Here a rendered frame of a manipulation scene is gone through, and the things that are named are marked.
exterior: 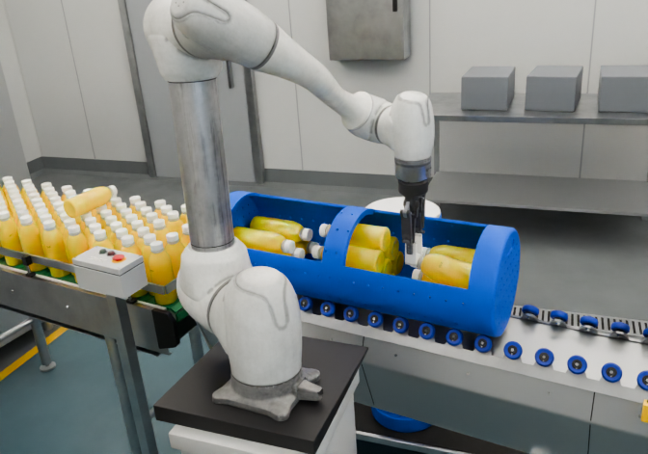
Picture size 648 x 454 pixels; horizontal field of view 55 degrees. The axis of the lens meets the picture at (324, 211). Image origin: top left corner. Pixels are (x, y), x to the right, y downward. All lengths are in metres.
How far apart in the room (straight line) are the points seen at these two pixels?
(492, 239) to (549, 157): 3.56
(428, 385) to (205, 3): 1.13
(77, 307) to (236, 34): 1.44
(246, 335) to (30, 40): 5.90
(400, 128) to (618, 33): 3.57
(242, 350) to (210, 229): 0.28
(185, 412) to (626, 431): 1.00
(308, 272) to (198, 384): 0.46
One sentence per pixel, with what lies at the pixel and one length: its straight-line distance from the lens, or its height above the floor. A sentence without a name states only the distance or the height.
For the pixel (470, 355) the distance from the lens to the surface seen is 1.69.
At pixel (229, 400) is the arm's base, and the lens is 1.40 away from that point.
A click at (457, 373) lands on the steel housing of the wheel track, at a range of 1.72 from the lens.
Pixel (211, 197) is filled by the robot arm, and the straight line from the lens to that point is 1.37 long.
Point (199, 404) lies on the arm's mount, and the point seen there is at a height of 1.04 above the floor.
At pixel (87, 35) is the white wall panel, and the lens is 6.49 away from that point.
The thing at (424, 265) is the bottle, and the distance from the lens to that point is 1.64.
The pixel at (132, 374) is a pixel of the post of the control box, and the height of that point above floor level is 0.69.
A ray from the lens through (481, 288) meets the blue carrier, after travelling 1.56.
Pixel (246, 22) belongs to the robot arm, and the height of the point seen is 1.80.
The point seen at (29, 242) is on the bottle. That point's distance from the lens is 2.50.
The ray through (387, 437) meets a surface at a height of 0.15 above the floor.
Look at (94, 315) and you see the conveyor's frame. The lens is 2.32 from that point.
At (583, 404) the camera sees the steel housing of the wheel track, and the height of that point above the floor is 0.88.
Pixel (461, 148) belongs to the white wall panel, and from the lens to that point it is 5.17.
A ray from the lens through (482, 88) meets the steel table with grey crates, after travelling 4.26.
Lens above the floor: 1.90
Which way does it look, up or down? 22 degrees down
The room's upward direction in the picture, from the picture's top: 4 degrees counter-clockwise
